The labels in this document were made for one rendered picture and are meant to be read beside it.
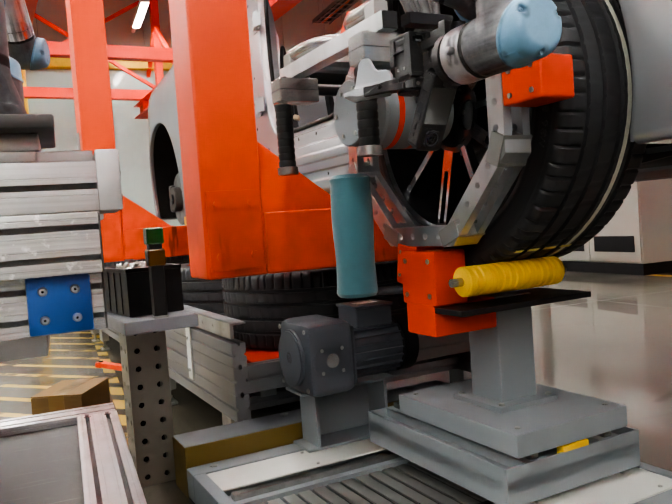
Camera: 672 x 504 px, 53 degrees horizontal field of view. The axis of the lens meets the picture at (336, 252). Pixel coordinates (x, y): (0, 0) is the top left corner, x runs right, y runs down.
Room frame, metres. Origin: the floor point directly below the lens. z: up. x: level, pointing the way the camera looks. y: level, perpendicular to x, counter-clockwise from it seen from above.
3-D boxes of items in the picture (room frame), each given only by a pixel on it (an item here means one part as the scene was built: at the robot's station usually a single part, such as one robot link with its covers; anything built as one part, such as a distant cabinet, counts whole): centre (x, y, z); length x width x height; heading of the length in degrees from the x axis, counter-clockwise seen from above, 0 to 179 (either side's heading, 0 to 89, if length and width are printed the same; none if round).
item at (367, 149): (1.14, -0.07, 0.83); 0.04 x 0.04 x 0.16
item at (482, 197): (1.40, -0.20, 0.85); 0.54 x 0.07 x 0.54; 28
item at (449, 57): (0.90, -0.19, 0.85); 0.08 x 0.05 x 0.08; 118
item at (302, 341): (1.73, -0.05, 0.26); 0.42 x 0.18 x 0.35; 118
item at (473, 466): (1.52, -0.33, 0.13); 0.50 x 0.36 x 0.10; 28
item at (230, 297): (2.29, 0.06, 0.39); 0.66 x 0.66 x 0.24
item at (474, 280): (1.34, -0.34, 0.51); 0.29 x 0.06 x 0.06; 118
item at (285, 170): (1.44, 0.09, 0.83); 0.04 x 0.04 x 0.16
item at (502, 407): (1.48, -0.35, 0.32); 0.40 x 0.30 x 0.28; 28
